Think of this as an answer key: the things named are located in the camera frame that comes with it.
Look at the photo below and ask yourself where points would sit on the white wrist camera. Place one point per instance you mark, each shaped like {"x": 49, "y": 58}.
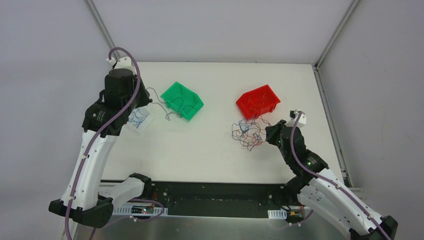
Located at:
{"x": 297, "y": 119}
{"x": 122, "y": 63}

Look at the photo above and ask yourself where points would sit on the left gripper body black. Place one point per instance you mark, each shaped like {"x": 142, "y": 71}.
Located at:
{"x": 141, "y": 97}

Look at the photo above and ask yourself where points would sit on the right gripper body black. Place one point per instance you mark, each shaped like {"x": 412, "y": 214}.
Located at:
{"x": 274, "y": 133}

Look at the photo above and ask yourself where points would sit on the green plastic bin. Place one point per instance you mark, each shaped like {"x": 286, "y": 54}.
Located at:
{"x": 183, "y": 101}

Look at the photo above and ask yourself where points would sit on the clear plastic bin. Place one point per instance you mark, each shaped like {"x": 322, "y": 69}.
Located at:
{"x": 139, "y": 120}

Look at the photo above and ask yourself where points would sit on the slotted cable duct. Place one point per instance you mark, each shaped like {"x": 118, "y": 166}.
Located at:
{"x": 277, "y": 214}
{"x": 139, "y": 210}

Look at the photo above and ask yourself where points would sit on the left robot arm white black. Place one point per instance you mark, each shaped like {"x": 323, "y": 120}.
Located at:
{"x": 83, "y": 201}

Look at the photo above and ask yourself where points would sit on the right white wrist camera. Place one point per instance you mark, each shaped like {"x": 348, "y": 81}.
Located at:
{"x": 297, "y": 119}

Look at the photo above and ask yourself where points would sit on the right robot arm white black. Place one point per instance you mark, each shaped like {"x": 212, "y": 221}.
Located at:
{"x": 317, "y": 187}

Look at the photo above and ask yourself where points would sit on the right slotted cable duct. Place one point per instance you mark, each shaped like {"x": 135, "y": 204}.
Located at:
{"x": 277, "y": 214}

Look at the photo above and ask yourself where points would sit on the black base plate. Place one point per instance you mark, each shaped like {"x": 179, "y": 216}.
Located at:
{"x": 227, "y": 200}

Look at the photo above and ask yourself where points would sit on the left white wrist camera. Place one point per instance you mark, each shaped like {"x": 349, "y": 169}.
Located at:
{"x": 122, "y": 63}

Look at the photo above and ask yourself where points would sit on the red plastic bin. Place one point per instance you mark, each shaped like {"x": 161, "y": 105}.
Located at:
{"x": 257, "y": 102}

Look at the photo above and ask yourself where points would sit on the left slotted cable duct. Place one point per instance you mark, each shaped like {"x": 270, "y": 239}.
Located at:
{"x": 139, "y": 210}

